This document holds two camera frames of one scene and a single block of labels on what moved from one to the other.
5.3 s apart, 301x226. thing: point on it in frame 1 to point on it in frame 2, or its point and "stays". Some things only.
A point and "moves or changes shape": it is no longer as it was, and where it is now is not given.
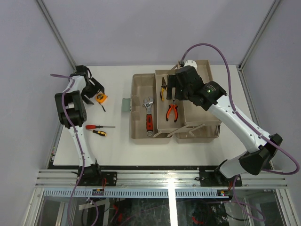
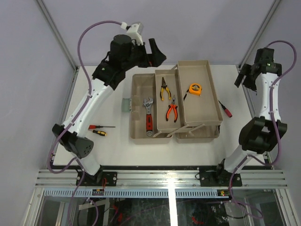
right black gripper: [172, 82] to [245, 70]
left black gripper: [95, 90] to [155, 58]
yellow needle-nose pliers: [164, 85] stays
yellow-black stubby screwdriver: [103, 133] stays
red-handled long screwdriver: [95, 126] stays
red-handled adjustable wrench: [148, 103] stays
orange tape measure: [101, 98] moves or changes shape
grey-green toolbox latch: [126, 105] stays
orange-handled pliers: [175, 106] stays
